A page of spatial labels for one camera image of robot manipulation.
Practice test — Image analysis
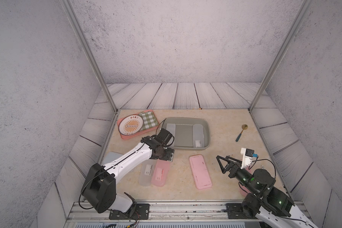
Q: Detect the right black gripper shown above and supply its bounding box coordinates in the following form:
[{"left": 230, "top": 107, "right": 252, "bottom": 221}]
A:
[{"left": 218, "top": 155, "right": 260, "bottom": 199}]

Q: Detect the translucent pink pencil case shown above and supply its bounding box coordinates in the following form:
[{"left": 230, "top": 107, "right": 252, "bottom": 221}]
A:
[{"left": 151, "top": 160, "right": 171, "bottom": 187}]

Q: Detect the clear pencil case with label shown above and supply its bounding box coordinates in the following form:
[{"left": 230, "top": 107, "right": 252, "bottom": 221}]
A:
[{"left": 138, "top": 159, "right": 157, "bottom": 187}]

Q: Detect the grey plastic storage box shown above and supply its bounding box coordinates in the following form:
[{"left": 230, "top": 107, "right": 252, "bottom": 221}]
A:
[{"left": 162, "top": 117, "right": 211, "bottom": 151}]

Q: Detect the clear frosted pencil case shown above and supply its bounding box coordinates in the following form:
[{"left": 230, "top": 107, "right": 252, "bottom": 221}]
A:
[{"left": 166, "top": 123, "right": 176, "bottom": 139}]

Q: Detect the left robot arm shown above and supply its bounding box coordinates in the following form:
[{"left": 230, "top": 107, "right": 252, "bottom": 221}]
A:
[{"left": 80, "top": 135, "right": 174, "bottom": 213}]

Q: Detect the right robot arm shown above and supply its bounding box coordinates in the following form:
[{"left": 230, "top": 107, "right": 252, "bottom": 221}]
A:
[{"left": 216, "top": 155, "right": 317, "bottom": 228}]

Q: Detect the opaque pink pencil case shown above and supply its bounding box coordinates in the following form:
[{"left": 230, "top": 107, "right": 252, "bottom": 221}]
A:
[{"left": 189, "top": 154, "right": 212, "bottom": 191}]

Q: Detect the pink pencil case far right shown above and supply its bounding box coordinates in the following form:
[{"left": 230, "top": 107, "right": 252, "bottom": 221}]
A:
[{"left": 239, "top": 183, "right": 250, "bottom": 197}]

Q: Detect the light blue pencil case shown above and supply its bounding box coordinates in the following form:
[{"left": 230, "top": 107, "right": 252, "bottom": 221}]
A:
[{"left": 101, "top": 152, "right": 122, "bottom": 165}]

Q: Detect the green checked cloth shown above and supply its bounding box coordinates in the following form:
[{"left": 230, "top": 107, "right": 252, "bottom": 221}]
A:
[{"left": 138, "top": 111, "right": 159, "bottom": 131}]

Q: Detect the round orange patterned plate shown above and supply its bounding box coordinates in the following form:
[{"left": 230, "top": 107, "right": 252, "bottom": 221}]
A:
[{"left": 118, "top": 115, "right": 143, "bottom": 136}]

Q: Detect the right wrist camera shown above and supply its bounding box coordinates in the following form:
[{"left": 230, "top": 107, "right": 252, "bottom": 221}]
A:
[{"left": 240, "top": 148, "right": 258, "bottom": 169}]

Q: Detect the gold spoon teal handle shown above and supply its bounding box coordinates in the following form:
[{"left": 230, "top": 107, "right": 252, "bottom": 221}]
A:
[{"left": 235, "top": 124, "right": 248, "bottom": 142}]

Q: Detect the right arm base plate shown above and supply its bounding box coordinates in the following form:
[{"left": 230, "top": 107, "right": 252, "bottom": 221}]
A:
[{"left": 224, "top": 203, "right": 261, "bottom": 219}]

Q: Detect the aluminium front rail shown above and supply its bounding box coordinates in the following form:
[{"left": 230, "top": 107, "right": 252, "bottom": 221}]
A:
[{"left": 63, "top": 200, "right": 317, "bottom": 228}]

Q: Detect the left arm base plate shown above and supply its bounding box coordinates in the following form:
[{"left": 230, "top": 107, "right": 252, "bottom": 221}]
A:
[{"left": 109, "top": 203, "right": 150, "bottom": 220}]

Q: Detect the left aluminium frame post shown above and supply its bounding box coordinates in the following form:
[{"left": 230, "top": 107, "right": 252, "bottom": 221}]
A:
[{"left": 60, "top": 0, "right": 118, "bottom": 113}]

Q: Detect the aluminium frame post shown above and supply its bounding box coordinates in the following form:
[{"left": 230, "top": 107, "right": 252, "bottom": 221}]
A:
[
  {"left": 60, "top": 0, "right": 118, "bottom": 113},
  {"left": 248, "top": 0, "right": 313, "bottom": 114}
]

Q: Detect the right aluminium frame post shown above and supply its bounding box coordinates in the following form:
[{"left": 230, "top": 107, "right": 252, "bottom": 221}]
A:
[{"left": 248, "top": 0, "right": 313, "bottom": 114}]

